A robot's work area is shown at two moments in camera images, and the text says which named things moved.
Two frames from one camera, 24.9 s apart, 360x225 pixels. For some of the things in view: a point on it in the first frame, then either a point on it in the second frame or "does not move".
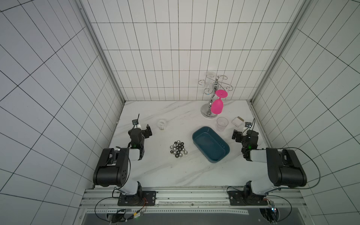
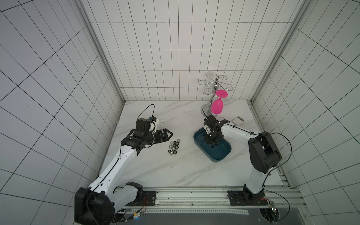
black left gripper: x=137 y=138 → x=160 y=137
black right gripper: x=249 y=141 → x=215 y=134
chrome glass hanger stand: x=206 y=111 does not move
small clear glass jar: x=161 y=123 does not move
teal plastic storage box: x=210 y=145 does not move
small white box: x=237 y=121 does not move
